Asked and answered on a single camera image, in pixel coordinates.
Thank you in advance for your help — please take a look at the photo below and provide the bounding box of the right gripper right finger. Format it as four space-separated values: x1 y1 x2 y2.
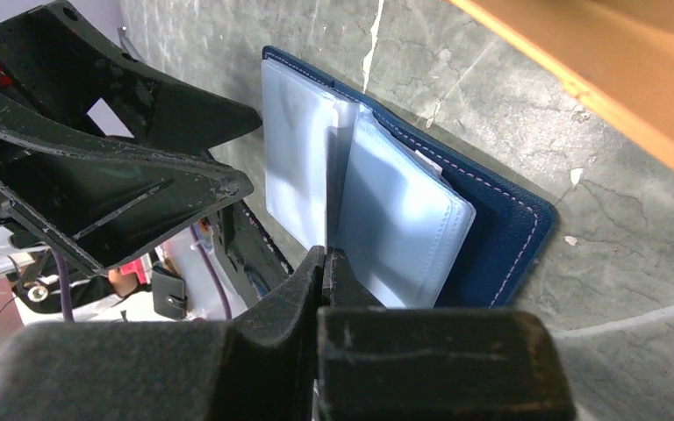
316 250 577 420

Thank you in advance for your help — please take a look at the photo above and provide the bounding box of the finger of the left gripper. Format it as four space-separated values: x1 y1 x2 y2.
0 83 255 274
0 1 262 154

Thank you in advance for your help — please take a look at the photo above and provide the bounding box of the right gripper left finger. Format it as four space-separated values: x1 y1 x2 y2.
0 246 326 420

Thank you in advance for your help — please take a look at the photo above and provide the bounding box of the navy blue card holder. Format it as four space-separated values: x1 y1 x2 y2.
261 46 558 309

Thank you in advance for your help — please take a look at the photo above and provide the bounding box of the orange oval tray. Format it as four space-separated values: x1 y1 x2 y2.
459 1 674 170

